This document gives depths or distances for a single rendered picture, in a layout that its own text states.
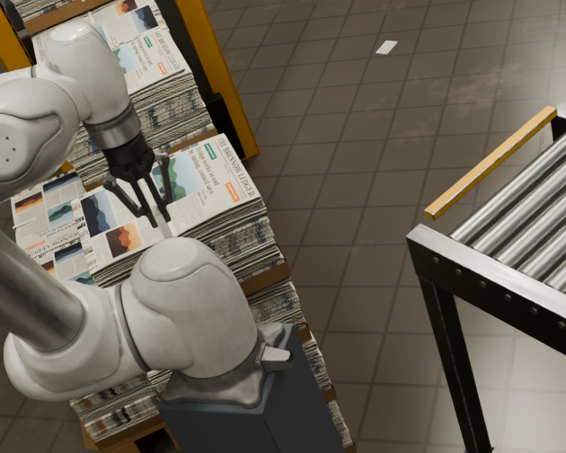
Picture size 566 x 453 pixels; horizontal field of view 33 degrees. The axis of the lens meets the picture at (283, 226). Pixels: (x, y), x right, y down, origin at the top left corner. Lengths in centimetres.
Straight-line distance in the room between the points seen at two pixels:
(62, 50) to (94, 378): 52
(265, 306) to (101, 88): 76
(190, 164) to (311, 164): 173
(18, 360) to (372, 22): 327
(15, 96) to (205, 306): 61
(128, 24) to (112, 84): 121
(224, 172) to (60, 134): 102
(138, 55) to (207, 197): 72
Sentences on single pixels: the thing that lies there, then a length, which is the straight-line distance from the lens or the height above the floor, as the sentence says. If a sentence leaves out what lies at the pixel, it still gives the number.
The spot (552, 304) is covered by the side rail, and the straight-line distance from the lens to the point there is 190.
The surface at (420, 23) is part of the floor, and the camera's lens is 446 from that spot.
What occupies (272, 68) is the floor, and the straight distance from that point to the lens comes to 446.
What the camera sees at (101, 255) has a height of 106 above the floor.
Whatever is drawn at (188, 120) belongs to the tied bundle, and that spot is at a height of 93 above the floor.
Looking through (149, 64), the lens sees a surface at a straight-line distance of 251.
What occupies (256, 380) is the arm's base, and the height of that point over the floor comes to 102.
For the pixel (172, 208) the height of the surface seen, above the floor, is 106.
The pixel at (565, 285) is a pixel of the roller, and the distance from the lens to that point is 195.
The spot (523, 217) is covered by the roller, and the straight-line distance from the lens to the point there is 210.
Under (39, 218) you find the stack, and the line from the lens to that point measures 302.
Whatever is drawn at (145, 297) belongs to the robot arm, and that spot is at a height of 125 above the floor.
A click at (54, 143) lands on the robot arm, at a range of 100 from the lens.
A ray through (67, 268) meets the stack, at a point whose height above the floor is 60.
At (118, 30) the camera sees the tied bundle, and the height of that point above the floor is 106.
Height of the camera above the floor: 219
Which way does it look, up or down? 38 degrees down
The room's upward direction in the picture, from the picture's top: 21 degrees counter-clockwise
